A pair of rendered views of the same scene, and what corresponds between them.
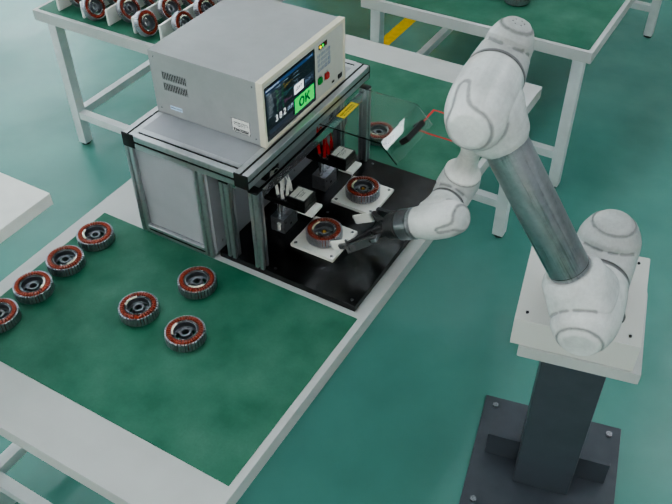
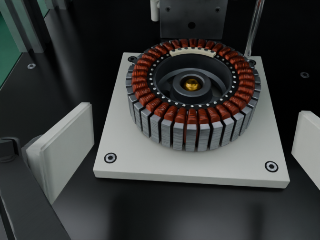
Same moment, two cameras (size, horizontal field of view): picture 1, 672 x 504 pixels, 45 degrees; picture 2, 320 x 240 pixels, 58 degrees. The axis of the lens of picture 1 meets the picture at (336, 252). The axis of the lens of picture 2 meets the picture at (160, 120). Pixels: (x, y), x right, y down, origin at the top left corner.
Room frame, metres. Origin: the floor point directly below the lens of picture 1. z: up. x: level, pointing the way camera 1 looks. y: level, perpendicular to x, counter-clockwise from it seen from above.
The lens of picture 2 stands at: (1.76, -0.12, 0.98)
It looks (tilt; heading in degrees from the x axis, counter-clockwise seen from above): 50 degrees down; 65
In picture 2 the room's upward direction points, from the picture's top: 2 degrees counter-clockwise
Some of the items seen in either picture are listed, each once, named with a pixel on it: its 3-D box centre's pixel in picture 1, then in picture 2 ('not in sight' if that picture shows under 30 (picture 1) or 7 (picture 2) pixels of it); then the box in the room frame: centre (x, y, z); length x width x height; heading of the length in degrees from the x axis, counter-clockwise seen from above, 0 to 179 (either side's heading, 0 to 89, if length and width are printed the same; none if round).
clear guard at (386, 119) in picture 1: (368, 121); not in sight; (2.11, -0.10, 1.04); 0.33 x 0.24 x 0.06; 59
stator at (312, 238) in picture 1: (324, 232); (191, 89); (1.87, 0.03, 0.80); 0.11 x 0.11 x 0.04
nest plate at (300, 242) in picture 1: (324, 238); (189, 108); (1.87, 0.04, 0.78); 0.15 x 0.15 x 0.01; 59
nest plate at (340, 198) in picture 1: (362, 195); not in sight; (2.07, -0.09, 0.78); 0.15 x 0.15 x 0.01; 59
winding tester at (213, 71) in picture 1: (251, 64); not in sight; (2.15, 0.24, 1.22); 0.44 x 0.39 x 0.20; 149
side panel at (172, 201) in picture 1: (172, 200); not in sight; (1.90, 0.48, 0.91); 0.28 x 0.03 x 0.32; 59
